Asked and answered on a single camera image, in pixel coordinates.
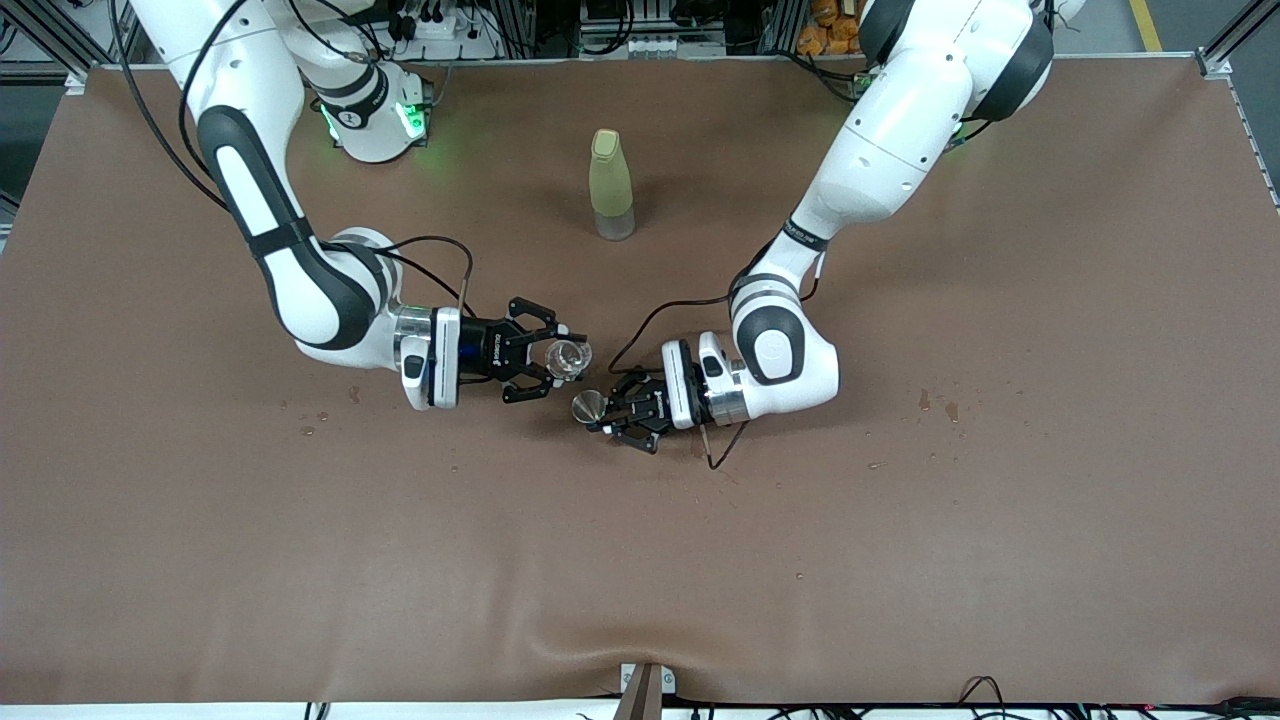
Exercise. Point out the white power strip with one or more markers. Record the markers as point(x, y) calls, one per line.
point(440, 30)

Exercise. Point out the orange round items pile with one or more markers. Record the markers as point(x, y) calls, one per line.
point(825, 30)

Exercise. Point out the small spilled liquid puddle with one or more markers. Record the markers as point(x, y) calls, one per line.
point(945, 408)

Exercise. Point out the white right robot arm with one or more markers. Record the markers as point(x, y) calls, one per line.
point(250, 150)

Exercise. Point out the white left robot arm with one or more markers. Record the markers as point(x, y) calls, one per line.
point(900, 150)

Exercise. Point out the brown table mat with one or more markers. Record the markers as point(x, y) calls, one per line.
point(640, 560)

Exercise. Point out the yellow-green shaker bottle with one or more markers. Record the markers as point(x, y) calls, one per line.
point(611, 185)

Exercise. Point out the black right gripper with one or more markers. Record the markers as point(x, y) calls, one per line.
point(487, 350)

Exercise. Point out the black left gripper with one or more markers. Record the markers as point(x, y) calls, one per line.
point(648, 404)

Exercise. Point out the clear glass measuring beaker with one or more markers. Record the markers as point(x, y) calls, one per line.
point(568, 360)

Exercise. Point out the stainless steel jigger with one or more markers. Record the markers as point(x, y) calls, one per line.
point(588, 407)

